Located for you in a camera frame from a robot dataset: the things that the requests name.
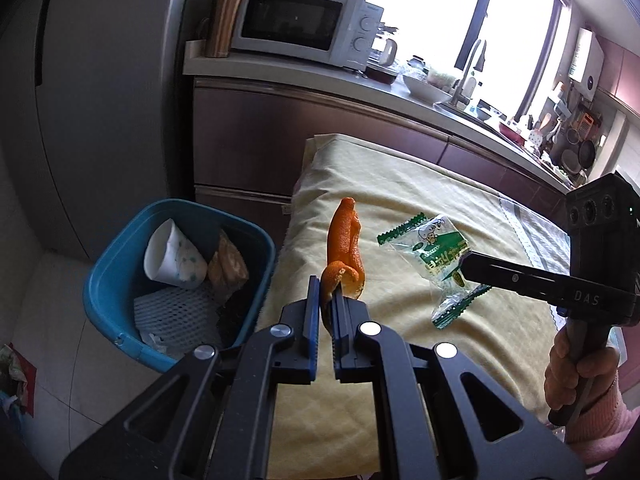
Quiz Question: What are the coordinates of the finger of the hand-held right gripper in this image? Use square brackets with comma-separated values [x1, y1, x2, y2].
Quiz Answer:
[459, 252, 571, 304]

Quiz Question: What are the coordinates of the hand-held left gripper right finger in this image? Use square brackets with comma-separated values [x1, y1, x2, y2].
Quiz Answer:
[331, 293, 586, 480]

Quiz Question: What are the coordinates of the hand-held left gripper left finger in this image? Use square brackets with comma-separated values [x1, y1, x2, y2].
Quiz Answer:
[60, 275, 321, 480]

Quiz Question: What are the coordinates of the green clear snack wrapper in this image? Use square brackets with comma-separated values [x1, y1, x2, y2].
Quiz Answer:
[376, 212, 494, 331]

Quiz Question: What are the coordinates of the orange peel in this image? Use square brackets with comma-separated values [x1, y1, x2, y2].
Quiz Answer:
[320, 197, 366, 332]

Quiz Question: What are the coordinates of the white foam fruit net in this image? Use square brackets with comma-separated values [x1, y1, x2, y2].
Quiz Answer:
[132, 285, 224, 357]

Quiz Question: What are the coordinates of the blue dotted paper cup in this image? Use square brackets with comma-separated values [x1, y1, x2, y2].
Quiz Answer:
[144, 218, 209, 289]

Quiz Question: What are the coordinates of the blue plastic bin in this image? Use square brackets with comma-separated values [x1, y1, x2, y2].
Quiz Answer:
[82, 198, 277, 374]

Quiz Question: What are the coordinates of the person's right forearm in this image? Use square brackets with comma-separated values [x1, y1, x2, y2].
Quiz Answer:
[565, 377, 640, 467]

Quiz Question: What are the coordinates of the person's right hand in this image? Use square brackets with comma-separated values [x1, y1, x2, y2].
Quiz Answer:
[544, 331, 621, 410]

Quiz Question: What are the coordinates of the hanging frying pan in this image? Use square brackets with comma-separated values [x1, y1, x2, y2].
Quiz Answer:
[577, 140, 599, 169]

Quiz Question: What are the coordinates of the yellow quilted cloth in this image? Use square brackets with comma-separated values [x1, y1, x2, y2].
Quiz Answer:
[260, 133, 567, 480]

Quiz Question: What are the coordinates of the steel sink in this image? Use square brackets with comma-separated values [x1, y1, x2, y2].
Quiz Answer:
[434, 102, 506, 131]

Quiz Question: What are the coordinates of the white water heater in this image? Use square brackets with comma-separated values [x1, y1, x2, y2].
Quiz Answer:
[569, 27, 605, 101]

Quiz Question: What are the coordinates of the steel kitchen faucet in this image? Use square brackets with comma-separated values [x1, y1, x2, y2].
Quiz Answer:
[452, 39, 489, 106]

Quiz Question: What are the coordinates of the large white bowl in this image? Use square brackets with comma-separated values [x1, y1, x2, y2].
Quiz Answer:
[402, 75, 451, 104]

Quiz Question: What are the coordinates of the clear container of sprouts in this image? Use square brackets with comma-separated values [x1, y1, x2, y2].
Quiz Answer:
[426, 67, 459, 89]

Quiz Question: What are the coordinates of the kitchen counter cabinet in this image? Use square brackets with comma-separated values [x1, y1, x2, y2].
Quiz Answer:
[182, 40, 577, 262]

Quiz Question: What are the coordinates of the crumpled clear bag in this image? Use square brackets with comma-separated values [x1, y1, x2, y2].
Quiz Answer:
[395, 55, 426, 79]

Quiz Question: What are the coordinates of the dark lidded bowl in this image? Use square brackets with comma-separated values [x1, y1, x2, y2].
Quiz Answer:
[364, 64, 400, 85]

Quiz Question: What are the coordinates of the glass kettle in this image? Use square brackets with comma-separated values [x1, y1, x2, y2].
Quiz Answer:
[370, 22, 400, 69]

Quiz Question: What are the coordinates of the kitchen window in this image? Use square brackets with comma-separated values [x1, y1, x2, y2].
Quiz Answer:
[365, 0, 572, 122]

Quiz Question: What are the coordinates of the colourful packaging on floor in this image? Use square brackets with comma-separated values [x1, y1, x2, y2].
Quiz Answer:
[0, 342, 37, 419]

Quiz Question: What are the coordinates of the grey refrigerator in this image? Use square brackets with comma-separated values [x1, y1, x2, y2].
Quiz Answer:
[0, 0, 202, 262]

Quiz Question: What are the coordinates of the white microwave oven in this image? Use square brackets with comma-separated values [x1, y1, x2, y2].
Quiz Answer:
[231, 0, 385, 70]

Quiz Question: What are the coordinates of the copper travel tumbler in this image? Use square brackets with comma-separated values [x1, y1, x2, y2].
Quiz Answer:
[204, 0, 245, 59]

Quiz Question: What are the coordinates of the pink wall cabinet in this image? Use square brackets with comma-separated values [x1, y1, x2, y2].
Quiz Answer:
[597, 39, 640, 112]

